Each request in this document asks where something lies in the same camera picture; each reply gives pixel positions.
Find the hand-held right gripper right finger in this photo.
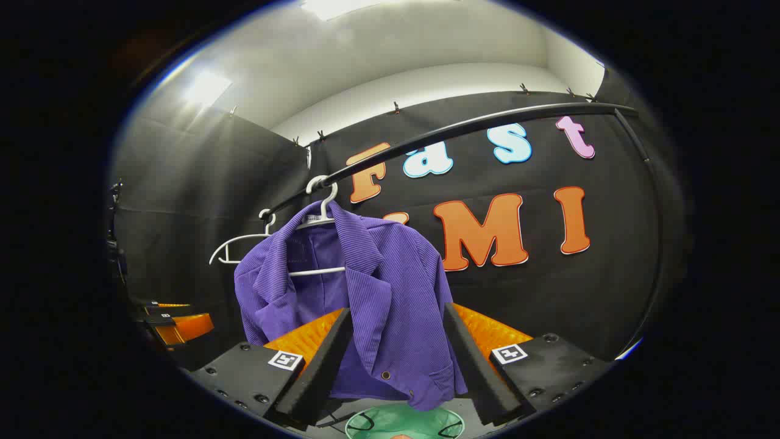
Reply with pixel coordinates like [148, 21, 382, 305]
[443, 302, 614, 426]

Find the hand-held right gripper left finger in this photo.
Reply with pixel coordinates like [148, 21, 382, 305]
[189, 307, 354, 427]

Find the green laundry hamper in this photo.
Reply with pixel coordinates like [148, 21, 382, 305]
[344, 402, 467, 439]

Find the white plastic hanger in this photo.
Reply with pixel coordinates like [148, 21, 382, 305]
[208, 209, 278, 266]
[288, 175, 347, 278]

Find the purple corduroy jacket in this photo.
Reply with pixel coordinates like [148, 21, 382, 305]
[234, 200, 469, 412]

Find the row of small metal clips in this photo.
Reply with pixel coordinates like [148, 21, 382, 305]
[229, 84, 598, 147]

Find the black clothes rail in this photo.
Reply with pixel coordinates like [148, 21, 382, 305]
[261, 102, 668, 360]

